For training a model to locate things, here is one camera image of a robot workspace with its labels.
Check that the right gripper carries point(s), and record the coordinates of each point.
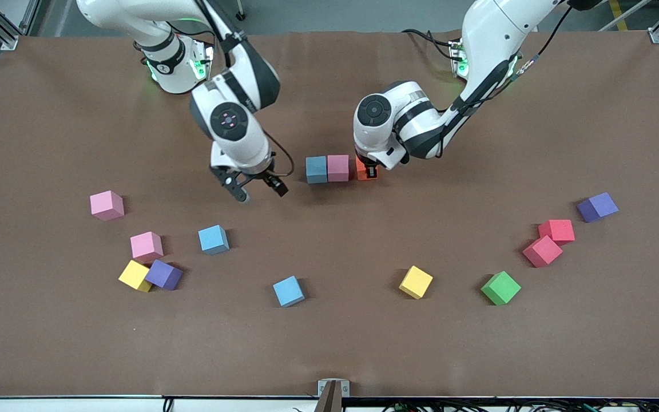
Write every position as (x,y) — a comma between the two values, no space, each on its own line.
(263,175)

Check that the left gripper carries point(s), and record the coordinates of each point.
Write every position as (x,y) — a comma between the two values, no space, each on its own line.
(371,171)

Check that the orange foam cube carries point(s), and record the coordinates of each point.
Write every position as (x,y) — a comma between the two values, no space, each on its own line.
(361,174)

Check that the pink foam cube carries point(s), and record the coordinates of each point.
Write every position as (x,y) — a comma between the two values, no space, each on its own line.
(338,168)
(106,206)
(146,247)

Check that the blue foam cube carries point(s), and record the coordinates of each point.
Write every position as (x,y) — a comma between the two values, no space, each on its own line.
(316,169)
(288,291)
(213,240)

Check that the purple foam cube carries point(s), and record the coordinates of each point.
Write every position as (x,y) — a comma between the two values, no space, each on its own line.
(165,275)
(598,206)

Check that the yellow foam cube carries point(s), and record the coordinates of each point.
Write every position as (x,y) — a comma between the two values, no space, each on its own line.
(132,275)
(415,282)

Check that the green foam cube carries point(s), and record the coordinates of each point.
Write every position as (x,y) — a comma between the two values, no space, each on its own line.
(500,288)

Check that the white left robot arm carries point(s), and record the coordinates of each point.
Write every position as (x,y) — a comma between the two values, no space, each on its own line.
(495,34)

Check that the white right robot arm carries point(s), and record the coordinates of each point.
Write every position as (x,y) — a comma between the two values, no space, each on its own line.
(135,17)

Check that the brown table cover sheet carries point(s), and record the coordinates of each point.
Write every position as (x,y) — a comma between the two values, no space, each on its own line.
(329,343)

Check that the red foam cube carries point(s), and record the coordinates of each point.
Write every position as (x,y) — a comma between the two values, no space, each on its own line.
(559,230)
(542,252)

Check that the white table edge rail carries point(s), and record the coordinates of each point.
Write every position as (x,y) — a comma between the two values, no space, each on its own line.
(49,405)

